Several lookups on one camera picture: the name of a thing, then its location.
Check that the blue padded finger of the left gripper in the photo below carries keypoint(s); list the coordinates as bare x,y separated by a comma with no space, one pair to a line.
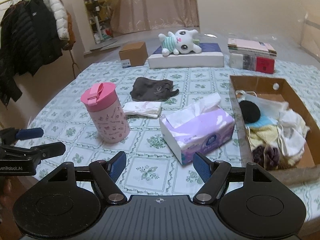
10,135

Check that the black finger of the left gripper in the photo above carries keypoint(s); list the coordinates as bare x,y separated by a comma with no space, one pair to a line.
47,151

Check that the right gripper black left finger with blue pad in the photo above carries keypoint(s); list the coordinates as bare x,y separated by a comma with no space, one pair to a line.
105,175

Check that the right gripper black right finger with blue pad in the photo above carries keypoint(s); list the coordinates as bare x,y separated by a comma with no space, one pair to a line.
214,175

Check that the brown velvet scrunchie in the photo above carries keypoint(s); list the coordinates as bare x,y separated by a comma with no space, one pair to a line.
266,156

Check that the pale yellow towel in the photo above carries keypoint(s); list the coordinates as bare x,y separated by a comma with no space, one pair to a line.
261,136

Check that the black red plush earmuff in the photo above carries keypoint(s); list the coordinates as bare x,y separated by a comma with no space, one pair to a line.
252,115

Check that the white mesh drawstring bag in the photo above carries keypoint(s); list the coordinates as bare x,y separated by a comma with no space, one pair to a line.
267,107

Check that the white cloth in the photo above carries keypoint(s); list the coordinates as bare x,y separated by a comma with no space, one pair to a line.
144,108

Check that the white towel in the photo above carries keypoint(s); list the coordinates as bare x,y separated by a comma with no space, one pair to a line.
292,131

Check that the dark grey cloth pouch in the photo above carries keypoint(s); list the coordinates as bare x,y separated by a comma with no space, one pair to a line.
145,89

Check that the purple tissue pack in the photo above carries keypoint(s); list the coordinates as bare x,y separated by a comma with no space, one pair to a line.
200,127

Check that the brown cardboard tray box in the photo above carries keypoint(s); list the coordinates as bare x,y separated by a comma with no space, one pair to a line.
291,171

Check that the pink tumbler cup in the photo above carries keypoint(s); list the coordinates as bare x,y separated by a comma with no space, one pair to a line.
106,112

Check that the floral green white tablecloth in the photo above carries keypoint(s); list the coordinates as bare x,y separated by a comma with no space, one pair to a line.
151,166

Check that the black down jacket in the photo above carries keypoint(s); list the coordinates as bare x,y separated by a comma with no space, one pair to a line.
29,40

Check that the brown jacket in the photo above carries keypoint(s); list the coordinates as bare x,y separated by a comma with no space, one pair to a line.
68,45

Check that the thick red grey book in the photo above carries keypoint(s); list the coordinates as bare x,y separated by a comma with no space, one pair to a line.
252,63

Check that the white blue flat box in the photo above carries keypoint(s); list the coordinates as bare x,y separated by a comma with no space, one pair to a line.
211,56

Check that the white puffer jacket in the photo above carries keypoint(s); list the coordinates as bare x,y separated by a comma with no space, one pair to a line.
59,12

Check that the small brown cardboard box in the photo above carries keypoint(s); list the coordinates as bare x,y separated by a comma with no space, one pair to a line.
133,54

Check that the pink top book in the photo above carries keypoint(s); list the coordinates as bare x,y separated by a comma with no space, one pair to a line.
248,47

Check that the green small box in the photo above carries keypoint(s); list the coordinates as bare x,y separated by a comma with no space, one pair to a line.
197,42

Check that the white bunny plush toy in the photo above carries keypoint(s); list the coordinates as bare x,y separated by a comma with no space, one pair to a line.
181,42

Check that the standing electric fan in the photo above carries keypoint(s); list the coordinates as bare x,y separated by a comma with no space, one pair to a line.
102,13

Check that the beige patterned curtain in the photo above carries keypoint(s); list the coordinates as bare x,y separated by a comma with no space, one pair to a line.
130,16

